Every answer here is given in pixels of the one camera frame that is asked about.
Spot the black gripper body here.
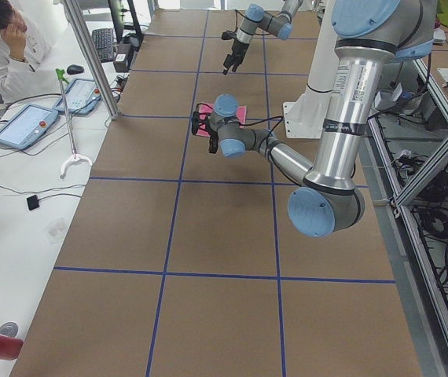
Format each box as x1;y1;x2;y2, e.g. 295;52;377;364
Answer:
221;31;249;68
191;111;218;154

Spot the pink grey towel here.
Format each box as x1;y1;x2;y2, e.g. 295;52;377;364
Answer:
193;102;247;124

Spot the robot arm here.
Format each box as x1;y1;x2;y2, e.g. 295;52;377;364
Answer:
221;0;303;75
191;1;437;237

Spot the black monitor stand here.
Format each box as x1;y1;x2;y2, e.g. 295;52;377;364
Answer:
108;0;144;42

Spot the black power box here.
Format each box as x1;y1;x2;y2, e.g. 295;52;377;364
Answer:
113;43;134;73

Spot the far teach pendant tablet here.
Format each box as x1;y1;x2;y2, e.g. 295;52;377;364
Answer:
65;79;101;115

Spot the teach pendant tablet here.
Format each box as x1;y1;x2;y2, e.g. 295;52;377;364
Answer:
65;79;101;115
0;104;59;150

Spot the black keyboard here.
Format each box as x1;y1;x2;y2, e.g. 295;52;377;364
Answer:
91;28;114;63

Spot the black computer mouse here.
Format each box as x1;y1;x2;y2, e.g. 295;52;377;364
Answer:
66;64;84;75

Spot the reacher grabber stick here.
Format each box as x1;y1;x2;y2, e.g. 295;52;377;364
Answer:
55;68;92;179

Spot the near teach pendant tablet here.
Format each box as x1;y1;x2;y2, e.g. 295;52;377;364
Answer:
0;104;59;150

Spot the small black square pad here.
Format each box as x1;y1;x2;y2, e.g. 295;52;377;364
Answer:
26;194;40;211

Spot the person in white coat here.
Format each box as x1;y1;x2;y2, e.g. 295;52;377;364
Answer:
0;1;51;102

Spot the grey round disc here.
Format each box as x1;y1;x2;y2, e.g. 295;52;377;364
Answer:
0;321;19;338

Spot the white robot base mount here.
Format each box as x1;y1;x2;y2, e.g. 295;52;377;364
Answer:
283;88;325;139

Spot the aluminium frame post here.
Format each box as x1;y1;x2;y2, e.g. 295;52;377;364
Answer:
61;0;120;120

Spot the aluminium frame rack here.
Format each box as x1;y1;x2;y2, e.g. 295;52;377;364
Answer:
361;49;448;376

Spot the bundle of black cables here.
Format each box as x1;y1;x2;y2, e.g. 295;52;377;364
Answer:
392;152;448;284

